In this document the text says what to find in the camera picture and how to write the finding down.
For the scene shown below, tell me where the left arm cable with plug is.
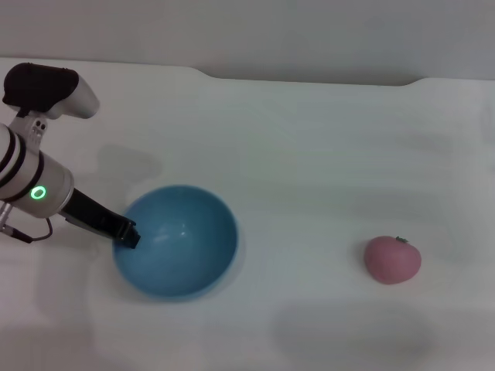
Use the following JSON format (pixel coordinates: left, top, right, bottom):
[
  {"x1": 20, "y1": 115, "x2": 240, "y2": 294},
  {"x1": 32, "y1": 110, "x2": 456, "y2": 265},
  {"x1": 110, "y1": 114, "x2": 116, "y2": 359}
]
[{"x1": 0, "y1": 203, "x2": 53, "y2": 244}]

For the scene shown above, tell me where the pink peach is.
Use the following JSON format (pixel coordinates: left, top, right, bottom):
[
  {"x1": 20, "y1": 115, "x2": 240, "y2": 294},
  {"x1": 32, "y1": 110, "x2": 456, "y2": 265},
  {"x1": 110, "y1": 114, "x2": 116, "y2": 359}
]
[{"x1": 363, "y1": 235, "x2": 422, "y2": 286}]

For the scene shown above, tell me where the blue bowl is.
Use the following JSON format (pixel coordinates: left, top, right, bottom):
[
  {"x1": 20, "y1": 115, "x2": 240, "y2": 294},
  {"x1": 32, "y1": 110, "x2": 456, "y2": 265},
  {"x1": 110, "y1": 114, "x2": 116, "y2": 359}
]
[{"x1": 111, "y1": 185, "x2": 240, "y2": 301}]

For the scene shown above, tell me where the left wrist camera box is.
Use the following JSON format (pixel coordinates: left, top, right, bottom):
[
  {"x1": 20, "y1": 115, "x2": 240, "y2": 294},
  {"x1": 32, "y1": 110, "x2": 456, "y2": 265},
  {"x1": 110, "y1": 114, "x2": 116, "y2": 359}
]
[{"x1": 2, "y1": 63, "x2": 101, "y2": 120}]

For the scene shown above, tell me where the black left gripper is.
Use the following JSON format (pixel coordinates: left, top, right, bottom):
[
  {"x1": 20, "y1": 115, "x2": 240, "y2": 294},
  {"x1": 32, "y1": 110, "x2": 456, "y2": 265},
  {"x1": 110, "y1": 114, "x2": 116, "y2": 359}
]
[{"x1": 61, "y1": 188, "x2": 141, "y2": 248}]

